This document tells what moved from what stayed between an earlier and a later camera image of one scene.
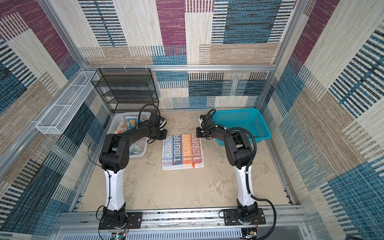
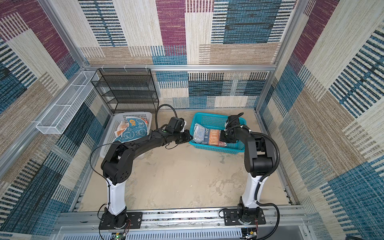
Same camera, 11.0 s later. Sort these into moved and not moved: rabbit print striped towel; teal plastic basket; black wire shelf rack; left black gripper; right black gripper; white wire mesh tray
Moved: left black gripper; rabbit print striped towel; teal plastic basket; right black gripper
Not moved: white wire mesh tray; black wire shelf rack
